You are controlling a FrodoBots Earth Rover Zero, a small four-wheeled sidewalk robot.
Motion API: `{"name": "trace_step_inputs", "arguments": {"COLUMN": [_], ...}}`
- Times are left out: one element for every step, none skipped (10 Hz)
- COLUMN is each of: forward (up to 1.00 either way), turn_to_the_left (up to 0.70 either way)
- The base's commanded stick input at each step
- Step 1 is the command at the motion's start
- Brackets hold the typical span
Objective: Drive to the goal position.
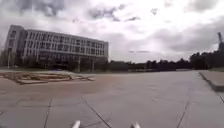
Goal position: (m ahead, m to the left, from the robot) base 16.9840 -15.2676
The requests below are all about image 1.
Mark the grey paved plaza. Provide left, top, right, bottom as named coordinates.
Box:
left=0, top=68, right=224, bottom=128

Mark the row of dark trees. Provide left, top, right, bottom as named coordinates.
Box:
left=0, top=49, right=224, bottom=73

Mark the large white multi-storey building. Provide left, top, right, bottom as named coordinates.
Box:
left=3, top=24, right=110, bottom=70

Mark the robot's own part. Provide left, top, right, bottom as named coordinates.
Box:
left=131, top=122, right=141, bottom=128
left=71, top=120, right=82, bottom=128

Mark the brown patterned ground bed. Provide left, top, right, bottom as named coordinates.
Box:
left=0, top=71, right=96, bottom=85

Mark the raised stone platform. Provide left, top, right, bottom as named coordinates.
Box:
left=198, top=70, right=224, bottom=93

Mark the construction crane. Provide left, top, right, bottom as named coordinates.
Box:
left=217, top=31, right=224, bottom=52

